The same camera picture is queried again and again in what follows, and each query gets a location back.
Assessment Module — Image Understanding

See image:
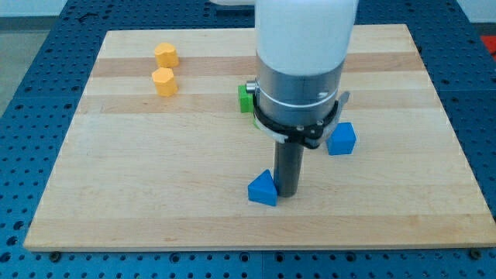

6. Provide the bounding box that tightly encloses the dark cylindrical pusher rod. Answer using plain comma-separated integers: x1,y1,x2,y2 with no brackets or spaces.
274,143,303,198

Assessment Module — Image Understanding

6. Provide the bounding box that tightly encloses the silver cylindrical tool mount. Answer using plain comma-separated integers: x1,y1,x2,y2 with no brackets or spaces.
253,53,350,149

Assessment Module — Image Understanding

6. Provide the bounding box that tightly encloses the blue cube block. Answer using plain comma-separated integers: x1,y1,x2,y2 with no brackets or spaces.
326,122,357,156

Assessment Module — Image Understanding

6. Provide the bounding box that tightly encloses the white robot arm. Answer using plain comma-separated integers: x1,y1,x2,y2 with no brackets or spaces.
246,0,358,198

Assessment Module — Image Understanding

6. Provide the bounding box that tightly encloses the blue triangular block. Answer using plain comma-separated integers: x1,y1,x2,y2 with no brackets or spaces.
247,170,277,206

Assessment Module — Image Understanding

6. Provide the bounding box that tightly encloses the green block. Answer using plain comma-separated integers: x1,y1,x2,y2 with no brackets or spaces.
237,85,260,129

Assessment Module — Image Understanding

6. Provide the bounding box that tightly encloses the wooden board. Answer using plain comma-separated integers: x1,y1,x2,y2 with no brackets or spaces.
24,24,495,252

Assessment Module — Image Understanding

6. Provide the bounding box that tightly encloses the yellow hexagonal block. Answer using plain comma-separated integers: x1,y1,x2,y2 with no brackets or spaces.
152,67,178,97

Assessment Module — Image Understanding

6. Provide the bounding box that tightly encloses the red object at edge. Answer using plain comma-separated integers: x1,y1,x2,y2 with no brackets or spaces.
480,35,496,59

